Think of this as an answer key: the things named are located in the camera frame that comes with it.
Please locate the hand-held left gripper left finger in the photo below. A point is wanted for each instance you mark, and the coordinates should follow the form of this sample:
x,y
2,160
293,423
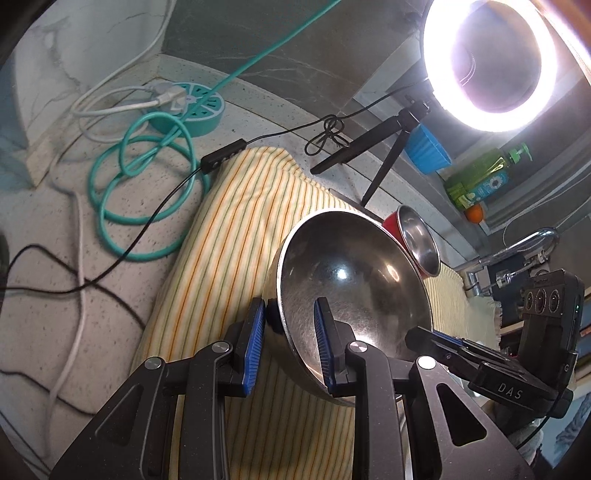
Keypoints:
x,y
254,350

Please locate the yellow striped cloth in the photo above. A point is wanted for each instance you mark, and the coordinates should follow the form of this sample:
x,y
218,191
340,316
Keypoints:
x,y
221,258

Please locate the black mini tripod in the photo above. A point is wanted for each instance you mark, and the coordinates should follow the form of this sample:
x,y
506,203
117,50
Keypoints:
x,y
351,152

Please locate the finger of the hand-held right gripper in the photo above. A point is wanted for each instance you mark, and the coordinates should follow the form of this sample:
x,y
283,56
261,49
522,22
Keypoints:
x,y
455,339
429,344

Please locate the large stainless steel bowl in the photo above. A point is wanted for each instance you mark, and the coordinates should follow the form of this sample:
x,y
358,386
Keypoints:
x,y
351,286

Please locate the teal round power strip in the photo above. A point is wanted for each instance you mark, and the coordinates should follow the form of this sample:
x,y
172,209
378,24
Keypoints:
x,y
203,115

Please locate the green dish soap bottle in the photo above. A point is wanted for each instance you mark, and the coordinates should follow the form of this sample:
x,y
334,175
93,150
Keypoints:
x,y
480,182

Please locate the chrome sink faucet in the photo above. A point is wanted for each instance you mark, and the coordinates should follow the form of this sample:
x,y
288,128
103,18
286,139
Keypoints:
x,y
508,251

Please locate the blue fluted cup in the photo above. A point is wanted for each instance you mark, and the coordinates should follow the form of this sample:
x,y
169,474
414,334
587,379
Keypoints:
x,y
427,147

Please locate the orange fruit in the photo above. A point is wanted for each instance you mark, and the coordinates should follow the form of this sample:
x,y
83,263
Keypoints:
x,y
474,212

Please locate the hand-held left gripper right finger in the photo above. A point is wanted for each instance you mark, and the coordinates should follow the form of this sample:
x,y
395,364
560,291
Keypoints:
x,y
325,350

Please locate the red steel bowl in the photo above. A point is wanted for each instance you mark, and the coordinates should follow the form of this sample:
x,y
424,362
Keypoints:
x,y
418,240

